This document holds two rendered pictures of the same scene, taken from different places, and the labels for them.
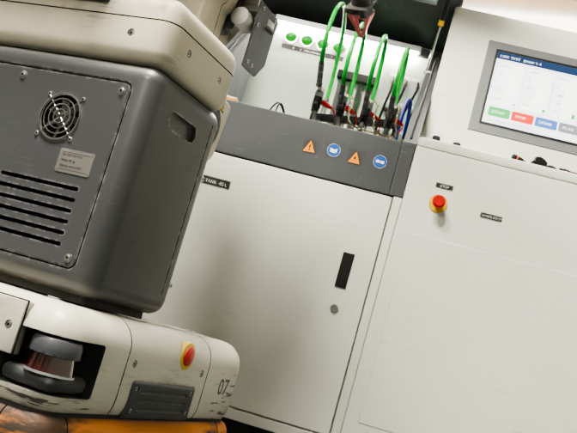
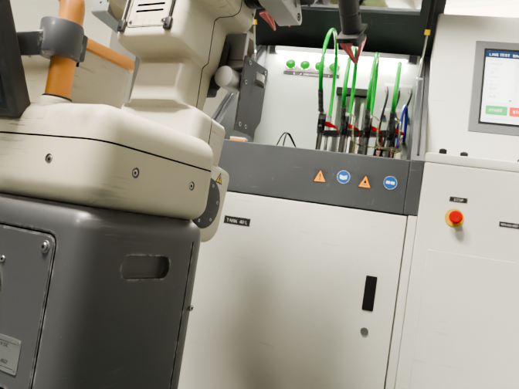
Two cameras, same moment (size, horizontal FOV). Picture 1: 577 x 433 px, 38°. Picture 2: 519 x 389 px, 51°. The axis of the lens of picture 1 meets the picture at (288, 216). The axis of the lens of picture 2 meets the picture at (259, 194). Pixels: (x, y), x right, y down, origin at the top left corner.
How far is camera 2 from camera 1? 0.82 m
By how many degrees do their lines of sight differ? 7
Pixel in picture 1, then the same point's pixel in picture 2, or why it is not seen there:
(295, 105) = (303, 123)
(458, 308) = (488, 321)
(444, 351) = (479, 365)
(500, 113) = (497, 111)
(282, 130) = (291, 164)
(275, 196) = (293, 228)
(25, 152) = not seen: outside the picture
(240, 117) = (251, 156)
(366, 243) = (387, 265)
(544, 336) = not seen: outside the picture
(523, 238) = not seen: outside the picture
